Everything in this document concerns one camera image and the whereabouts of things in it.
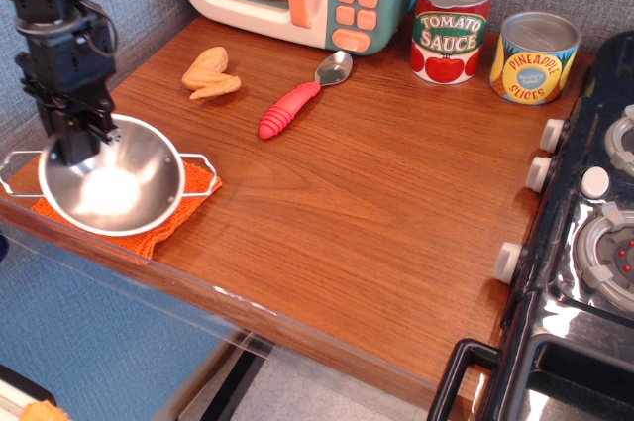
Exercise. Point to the white stove knob bottom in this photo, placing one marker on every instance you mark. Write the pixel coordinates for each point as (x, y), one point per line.
(506, 263)

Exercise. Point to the black toy stove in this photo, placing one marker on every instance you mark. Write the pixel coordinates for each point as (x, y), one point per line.
(566, 350)

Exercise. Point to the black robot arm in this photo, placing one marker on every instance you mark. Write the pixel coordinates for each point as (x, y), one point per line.
(49, 11)

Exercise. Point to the white stove knob top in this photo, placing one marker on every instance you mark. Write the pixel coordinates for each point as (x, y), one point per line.
(551, 135)

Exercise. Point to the pineapple slices can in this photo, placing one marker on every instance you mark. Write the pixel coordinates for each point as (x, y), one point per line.
(534, 56)

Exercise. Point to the toy spoon with pink handle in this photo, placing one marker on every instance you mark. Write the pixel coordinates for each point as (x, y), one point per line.
(334, 69)

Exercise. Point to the white stove knob middle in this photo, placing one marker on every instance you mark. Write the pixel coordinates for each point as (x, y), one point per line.
(537, 173)

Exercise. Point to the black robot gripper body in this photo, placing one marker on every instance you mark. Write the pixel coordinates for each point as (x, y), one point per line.
(67, 64)

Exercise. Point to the clear acrylic table guard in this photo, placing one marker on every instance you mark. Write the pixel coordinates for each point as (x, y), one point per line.
(379, 290)

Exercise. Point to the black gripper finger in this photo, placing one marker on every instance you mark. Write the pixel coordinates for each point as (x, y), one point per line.
(76, 141)
(51, 117)

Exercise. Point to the plastic toy chicken wing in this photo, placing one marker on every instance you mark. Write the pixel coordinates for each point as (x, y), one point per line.
(207, 77)

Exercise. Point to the orange object bottom left corner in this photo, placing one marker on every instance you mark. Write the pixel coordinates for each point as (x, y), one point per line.
(43, 411)

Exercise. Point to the stainless steel bowl with handles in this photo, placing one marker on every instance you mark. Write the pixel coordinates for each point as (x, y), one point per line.
(139, 145)

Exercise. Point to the orange knitted cloth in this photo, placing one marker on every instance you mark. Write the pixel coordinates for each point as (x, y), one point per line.
(132, 210)

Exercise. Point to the white stove knob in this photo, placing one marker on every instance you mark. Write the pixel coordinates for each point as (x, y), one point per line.
(551, 135)
(506, 263)
(537, 173)

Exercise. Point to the tomato sauce can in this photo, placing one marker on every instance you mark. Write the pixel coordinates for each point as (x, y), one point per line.
(447, 38)

